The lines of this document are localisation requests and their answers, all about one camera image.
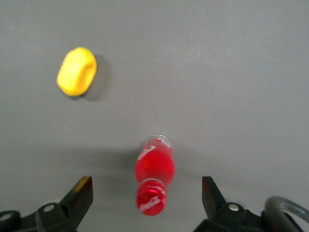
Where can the yellow lemon-shaped toy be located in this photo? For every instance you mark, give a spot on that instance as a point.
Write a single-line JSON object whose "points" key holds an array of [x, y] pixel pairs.
{"points": [[76, 72]]}

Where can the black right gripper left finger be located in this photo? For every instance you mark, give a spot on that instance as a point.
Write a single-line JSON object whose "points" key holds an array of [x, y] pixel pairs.
{"points": [[72, 205]]}

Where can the red coke bottle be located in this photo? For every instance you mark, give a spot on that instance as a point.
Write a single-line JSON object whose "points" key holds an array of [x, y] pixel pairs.
{"points": [[154, 166]]}

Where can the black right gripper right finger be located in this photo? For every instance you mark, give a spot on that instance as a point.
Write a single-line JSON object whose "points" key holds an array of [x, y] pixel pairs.
{"points": [[214, 203]]}

